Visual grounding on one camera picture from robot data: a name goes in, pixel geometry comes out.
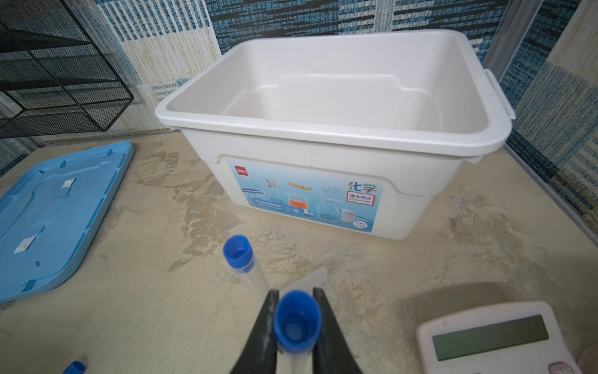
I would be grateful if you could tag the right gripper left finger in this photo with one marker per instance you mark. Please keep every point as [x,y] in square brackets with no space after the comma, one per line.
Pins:
[259,354]

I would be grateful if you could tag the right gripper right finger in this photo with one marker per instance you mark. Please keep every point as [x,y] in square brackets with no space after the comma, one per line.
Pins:
[331,353]

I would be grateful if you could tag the blue-capped test tube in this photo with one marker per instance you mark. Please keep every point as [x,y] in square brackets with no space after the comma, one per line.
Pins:
[297,327]
[75,367]
[242,259]

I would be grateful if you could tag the white plastic storage bin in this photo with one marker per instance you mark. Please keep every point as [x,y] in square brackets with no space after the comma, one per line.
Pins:
[359,131]

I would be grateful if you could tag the pink calculator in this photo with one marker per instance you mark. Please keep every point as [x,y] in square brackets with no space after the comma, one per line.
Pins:
[513,337]

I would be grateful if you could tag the blue plastic bin lid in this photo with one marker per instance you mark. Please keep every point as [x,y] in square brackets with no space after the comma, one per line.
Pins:
[51,214]

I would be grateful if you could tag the black wire shelf rack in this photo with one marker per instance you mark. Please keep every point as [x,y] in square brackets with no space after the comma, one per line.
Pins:
[54,78]

